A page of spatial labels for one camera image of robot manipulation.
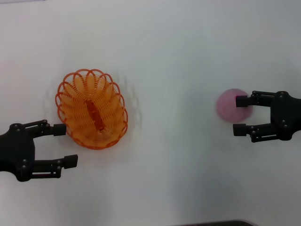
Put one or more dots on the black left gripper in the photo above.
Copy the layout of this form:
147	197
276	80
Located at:
18	150

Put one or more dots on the pink peach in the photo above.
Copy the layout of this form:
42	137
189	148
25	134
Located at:
225	108

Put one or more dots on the black rounded robot torso edge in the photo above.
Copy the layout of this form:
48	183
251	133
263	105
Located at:
216	223

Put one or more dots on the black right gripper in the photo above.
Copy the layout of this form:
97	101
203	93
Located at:
285	115

